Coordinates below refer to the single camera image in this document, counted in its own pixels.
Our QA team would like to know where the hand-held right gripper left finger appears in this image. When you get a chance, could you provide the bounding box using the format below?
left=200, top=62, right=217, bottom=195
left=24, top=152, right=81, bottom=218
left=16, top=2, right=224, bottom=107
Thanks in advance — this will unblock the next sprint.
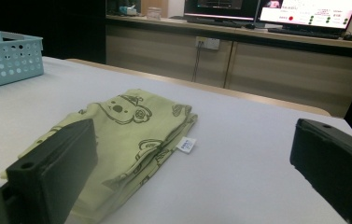
left=0, top=118, right=99, bottom=224

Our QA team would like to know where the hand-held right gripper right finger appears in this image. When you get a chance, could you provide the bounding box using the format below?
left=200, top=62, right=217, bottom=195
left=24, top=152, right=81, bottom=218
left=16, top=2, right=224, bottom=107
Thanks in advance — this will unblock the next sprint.
left=289, top=118, right=352, bottom=224

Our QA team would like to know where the green bear-print garment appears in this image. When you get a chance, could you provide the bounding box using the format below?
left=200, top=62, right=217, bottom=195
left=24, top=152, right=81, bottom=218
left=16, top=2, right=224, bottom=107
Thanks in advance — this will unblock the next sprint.
left=0, top=88, right=199, bottom=224

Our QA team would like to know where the light blue perforated plastic basket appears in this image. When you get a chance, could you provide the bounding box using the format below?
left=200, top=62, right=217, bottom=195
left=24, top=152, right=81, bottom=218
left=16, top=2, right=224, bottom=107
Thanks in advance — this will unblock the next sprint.
left=0, top=28, right=45, bottom=92

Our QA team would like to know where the beige long cabinet counter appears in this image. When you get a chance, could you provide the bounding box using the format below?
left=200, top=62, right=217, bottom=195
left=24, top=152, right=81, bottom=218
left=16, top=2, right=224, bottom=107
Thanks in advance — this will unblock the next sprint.
left=106, top=14, right=352, bottom=119

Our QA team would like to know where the white table mat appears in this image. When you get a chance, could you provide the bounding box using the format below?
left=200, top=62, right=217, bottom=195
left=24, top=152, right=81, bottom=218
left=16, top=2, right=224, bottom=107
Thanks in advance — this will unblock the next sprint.
left=0, top=55, right=352, bottom=224

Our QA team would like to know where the black keyboard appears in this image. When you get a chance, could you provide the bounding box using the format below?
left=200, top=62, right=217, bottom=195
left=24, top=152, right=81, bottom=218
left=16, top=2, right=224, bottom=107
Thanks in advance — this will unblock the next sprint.
left=267, top=27, right=343, bottom=40
left=186, top=17, right=252, bottom=28

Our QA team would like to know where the bright-screen computer monitor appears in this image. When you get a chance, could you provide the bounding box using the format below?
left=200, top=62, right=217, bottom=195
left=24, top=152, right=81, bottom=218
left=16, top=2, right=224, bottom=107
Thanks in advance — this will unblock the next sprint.
left=259, top=0, right=352, bottom=31

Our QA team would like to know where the blue tissue box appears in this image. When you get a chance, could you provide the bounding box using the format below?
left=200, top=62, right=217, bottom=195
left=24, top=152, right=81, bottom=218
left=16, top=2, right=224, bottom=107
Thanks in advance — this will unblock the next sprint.
left=119, top=5, right=138, bottom=17

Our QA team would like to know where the clear glass jar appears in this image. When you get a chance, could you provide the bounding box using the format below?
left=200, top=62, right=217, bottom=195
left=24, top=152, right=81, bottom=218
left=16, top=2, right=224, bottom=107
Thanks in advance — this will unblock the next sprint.
left=146, top=7, right=162, bottom=21

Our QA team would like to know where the dark power cable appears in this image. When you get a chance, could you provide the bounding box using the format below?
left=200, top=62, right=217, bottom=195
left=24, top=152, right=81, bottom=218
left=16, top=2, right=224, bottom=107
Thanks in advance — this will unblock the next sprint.
left=191, top=41, right=203, bottom=83

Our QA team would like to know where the white wall socket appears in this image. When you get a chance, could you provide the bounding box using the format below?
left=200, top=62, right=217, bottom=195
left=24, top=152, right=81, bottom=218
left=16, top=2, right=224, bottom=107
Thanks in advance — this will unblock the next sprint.
left=195, top=35, right=220, bottom=51

